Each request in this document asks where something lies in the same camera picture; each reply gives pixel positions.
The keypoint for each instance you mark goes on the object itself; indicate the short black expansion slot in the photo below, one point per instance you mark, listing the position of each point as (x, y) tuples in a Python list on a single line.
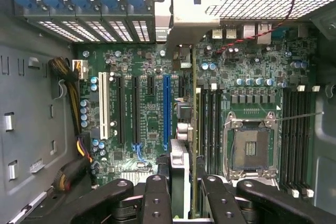
[(151, 86), (182, 86)]

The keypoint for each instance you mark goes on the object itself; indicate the white power connector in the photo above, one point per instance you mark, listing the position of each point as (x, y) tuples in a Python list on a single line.
[(81, 70)]

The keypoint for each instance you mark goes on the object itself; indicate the metal socket cover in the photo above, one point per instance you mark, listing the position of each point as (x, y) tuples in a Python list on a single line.
[(249, 174)]

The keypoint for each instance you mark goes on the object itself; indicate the open black PC case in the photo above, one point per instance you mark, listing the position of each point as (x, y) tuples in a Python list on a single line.
[(325, 155)]

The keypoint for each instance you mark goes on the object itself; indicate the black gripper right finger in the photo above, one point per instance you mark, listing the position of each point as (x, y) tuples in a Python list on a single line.
[(218, 203)]

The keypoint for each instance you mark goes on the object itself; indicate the black RAM slot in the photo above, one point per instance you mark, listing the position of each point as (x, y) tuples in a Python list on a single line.
[(287, 142), (212, 129), (301, 142), (294, 142), (205, 129), (218, 129), (308, 142)]

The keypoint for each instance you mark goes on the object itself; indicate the green motherboard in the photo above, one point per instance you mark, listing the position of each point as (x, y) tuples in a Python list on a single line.
[(155, 119)]

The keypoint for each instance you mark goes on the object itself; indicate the thin locking lever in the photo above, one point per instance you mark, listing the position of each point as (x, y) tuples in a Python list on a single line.
[(302, 116)]

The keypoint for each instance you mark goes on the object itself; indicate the CPU socket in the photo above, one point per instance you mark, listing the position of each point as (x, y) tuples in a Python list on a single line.
[(250, 150)]

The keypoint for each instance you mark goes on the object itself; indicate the long black expansion slot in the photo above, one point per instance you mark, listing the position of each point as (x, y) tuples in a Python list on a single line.
[(120, 108), (136, 108)]

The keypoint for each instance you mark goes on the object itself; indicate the silver chipset heatsink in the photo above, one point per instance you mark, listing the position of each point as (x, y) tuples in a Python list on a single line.
[(136, 176)]

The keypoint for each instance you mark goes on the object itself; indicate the white expansion slot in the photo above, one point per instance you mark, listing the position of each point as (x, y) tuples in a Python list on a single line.
[(103, 103)]

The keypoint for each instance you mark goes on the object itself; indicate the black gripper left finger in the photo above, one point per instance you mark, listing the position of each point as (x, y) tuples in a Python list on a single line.
[(157, 203)]

